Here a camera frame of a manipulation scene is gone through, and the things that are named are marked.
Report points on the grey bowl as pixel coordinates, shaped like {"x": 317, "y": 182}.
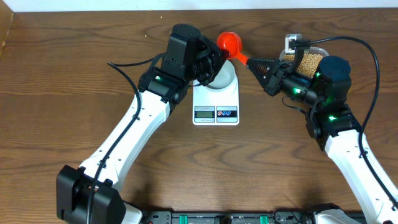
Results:
{"x": 224, "y": 77}

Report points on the red measuring scoop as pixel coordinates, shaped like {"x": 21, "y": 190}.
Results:
{"x": 232, "y": 43}

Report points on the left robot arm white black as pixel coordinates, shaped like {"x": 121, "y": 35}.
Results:
{"x": 91, "y": 193}

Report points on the clear container of soybeans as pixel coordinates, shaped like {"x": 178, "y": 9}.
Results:
{"x": 311, "y": 59}

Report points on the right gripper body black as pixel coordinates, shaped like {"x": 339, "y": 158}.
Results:
{"x": 275, "y": 81}

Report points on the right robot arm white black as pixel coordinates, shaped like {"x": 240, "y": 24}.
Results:
{"x": 332, "y": 124}

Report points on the white digital kitchen scale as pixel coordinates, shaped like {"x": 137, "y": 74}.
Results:
{"x": 216, "y": 107}

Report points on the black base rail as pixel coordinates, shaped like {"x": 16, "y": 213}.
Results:
{"x": 278, "y": 217}

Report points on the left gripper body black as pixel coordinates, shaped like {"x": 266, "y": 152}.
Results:
{"x": 204, "y": 63}

